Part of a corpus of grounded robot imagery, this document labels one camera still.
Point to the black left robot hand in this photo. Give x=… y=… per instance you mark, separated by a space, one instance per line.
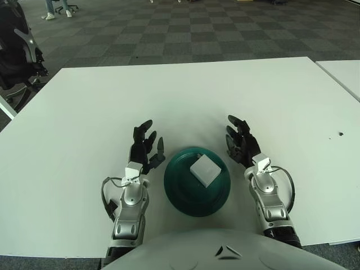
x=139 y=152

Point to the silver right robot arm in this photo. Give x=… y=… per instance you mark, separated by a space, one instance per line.
x=267 y=185

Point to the black office chair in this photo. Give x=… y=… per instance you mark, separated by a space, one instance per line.
x=14 y=56

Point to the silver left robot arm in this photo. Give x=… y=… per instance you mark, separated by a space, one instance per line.
x=132 y=197

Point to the grey robot torso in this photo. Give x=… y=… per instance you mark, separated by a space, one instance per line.
x=197 y=250

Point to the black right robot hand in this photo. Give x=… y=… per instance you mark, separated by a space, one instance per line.
x=249 y=146

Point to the black swivel chair base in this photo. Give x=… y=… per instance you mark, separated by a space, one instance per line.
x=59 y=9

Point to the person with white shoes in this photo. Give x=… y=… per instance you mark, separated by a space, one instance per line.
x=50 y=17

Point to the green plate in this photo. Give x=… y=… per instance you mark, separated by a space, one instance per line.
x=180 y=191

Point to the white charger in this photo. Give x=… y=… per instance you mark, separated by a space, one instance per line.
x=205 y=170

